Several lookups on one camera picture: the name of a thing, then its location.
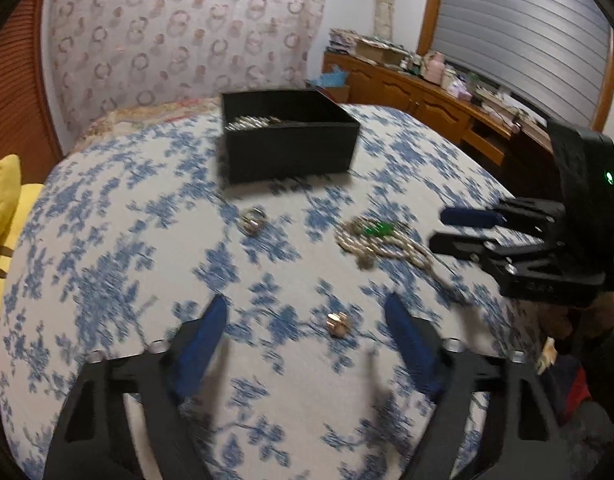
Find white pearl necklace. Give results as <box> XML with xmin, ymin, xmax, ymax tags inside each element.
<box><xmin>333</xmin><ymin>213</ymin><xmax>469</xmax><ymax>306</ymax></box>

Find rose gold flower ring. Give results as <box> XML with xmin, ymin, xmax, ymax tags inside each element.
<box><xmin>324</xmin><ymin>311</ymin><xmax>352</xmax><ymax>339</ymax></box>

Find black jewelry box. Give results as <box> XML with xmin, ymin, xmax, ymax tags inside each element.
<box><xmin>221</xmin><ymin>89</ymin><xmax>360</xmax><ymax>184</ymax></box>

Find green jade pendant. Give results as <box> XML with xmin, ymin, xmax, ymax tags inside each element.
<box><xmin>362</xmin><ymin>221</ymin><xmax>395</xmax><ymax>237</ymax></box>

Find wooden cabinet counter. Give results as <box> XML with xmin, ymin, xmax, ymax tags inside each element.
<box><xmin>322</xmin><ymin>49</ymin><xmax>554</xmax><ymax>172</ymax></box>

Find pink thermos jug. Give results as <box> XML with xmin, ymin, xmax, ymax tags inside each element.
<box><xmin>422</xmin><ymin>51</ymin><xmax>445</xmax><ymax>86</ymax></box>

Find blue tissue box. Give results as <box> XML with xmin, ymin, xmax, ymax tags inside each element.
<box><xmin>307</xmin><ymin>65</ymin><xmax>349</xmax><ymax>92</ymax></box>

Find cardboard box on counter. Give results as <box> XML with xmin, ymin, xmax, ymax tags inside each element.
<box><xmin>354</xmin><ymin>38</ymin><xmax>409</xmax><ymax>65</ymax></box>

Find grey window blind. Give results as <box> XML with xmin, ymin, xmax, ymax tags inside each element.
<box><xmin>432</xmin><ymin>0</ymin><xmax>610</xmax><ymax>126</ymax></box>

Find blue floral white blanket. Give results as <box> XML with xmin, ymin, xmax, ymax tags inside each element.
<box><xmin>0</xmin><ymin>105</ymin><xmax>537</xmax><ymax>479</ymax></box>

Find yellow pikachu plush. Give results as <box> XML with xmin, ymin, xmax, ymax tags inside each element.
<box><xmin>0</xmin><ymin>154</ymin><xmax>43</xmax><ymax>309</ymax></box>

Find wooden louvered door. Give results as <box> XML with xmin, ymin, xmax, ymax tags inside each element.
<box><xmin>0</xmin><ymin>0</ymin><xmax>64</xmax><ymax>184</ymax></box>

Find pink floral bed quilt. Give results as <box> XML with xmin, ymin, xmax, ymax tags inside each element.
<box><xmin>69</xmin><ymin>96</ymin><xmax>220</xmax><ymax>155</ymax></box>

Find pink patterned lace curtain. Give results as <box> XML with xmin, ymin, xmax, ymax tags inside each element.
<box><xmin>49</xmin><ymin>0</ymin><xmax>325</xmax><ymax>136</ymax></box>

